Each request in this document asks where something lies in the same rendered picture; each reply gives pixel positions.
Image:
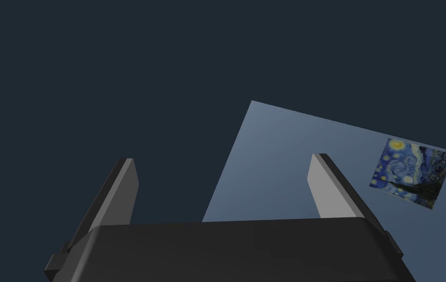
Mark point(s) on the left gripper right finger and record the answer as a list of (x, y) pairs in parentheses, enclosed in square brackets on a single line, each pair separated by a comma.
[(334, 192)]

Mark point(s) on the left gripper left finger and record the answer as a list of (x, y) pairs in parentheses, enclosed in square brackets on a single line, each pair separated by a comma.
[(115, 197)]

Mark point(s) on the blue starry night painting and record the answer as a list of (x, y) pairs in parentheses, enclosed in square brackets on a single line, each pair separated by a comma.
[(412, 174)]

